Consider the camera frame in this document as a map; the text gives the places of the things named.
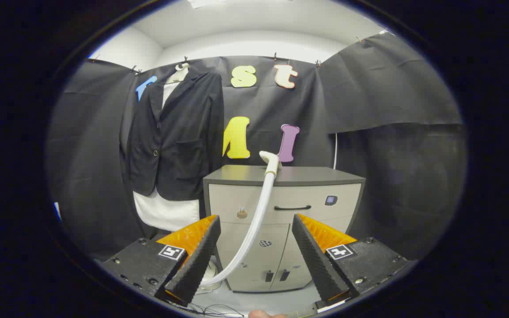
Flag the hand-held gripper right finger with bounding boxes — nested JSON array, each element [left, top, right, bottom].
[[292, 213, 410, 310]]

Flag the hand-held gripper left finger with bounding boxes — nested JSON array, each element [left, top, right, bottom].
[[100, 215, 221, 307]]

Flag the white garment steamer base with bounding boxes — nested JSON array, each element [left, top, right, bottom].
[[195, 260, 223, 292]]

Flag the white garment steamer wand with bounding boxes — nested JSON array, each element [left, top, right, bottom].
[[199, 151, 282, 287]]

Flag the black blazer jacket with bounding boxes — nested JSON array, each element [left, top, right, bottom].
[[121, 68, 225, 201]]

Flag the white clothes hanger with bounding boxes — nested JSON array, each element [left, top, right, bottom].
[[166, 63, 191, 84]]

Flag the grey cabinet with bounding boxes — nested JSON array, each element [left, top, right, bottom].
[[203, 165, 366, 293]]

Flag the black backdrop cloth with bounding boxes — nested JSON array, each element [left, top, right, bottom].
[[47, 32, 467, 261]]

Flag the black floor cables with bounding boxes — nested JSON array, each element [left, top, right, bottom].
[[166, 300, 246, 318]]

